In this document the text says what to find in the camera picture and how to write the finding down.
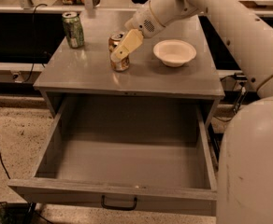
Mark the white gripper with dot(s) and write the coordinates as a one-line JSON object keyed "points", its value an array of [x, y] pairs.
{"points": [[141, 21]]}

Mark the orange soda can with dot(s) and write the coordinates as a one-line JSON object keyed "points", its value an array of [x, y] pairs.
{"points": [[118, 62]]}

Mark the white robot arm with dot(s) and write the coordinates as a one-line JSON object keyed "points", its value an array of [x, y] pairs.
{"points": [[245, 176]]}

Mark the green soda can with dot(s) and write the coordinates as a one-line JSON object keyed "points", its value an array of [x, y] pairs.
{"points": [[73, 29]]}

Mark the open grey top drawer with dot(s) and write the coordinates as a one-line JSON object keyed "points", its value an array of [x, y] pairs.
{"points": [[152, 148]]}

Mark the grey cabinet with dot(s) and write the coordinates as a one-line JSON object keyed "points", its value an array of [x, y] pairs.
{"points": [[88, 70]]}

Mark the white paper bowl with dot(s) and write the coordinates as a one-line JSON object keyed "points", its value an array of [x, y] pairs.
{"points": [[174, 53]]}

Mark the black drawer handle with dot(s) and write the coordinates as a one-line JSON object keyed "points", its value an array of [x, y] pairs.
{"points": [[117, 204]]}

